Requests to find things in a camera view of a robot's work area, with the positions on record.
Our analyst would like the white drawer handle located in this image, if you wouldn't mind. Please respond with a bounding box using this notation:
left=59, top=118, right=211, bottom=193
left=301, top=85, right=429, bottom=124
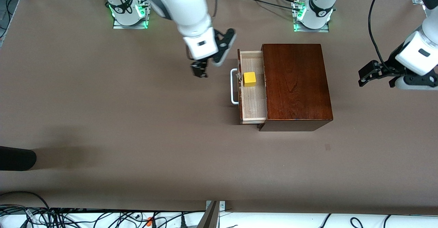
left=230, top=68, right=240, bottom=105

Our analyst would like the silver metal bracket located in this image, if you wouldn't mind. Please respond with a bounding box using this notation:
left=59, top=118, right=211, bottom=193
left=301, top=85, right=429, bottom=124
left=205, top=200, right=226, bottom=218

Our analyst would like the dark brown wooden cabinet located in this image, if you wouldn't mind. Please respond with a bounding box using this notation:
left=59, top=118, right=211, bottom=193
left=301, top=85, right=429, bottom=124
left=257, top=43, right=334, bottom=132

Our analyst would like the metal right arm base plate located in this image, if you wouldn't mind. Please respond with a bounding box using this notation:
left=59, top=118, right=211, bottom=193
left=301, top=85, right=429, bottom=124
left=113, top=2, right=150, bottom=29

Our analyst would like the black ribbed cylinder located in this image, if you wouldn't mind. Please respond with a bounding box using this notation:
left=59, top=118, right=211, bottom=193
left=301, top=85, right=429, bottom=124
left=0, top=146, right=37, bottom=172

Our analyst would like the black looped cable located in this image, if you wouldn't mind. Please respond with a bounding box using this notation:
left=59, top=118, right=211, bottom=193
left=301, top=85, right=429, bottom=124
left=0, top=191, right=52, bottom=210

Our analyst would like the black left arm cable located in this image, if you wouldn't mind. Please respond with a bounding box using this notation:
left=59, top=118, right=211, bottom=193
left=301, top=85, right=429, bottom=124
left=368, top=0, right=391, bottom=68

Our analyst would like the dark grey post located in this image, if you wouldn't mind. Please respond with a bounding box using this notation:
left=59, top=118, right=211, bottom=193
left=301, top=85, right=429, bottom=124
left=196, top=201, right=220, bottom=228

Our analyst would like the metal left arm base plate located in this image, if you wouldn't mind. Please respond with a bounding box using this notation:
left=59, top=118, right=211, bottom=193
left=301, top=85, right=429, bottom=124
left=293, top=1, right=330, bottom=33

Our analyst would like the black cable bundle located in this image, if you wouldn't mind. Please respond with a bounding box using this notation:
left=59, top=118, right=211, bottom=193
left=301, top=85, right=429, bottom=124
left=0, top=203, right=81, bottom=221

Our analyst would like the yellow block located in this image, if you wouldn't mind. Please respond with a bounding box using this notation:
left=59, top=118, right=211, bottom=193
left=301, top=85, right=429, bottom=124
left=243, top=72, right=257, bottom=88

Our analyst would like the light wood drawer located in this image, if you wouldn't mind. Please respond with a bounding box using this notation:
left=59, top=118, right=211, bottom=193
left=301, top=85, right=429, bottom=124
left=237, top=49, right=268, bottom=125

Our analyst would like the long black table cable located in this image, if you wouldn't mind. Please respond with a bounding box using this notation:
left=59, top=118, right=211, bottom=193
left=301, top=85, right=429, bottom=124
left=237, top=0, right=302, bottom=12

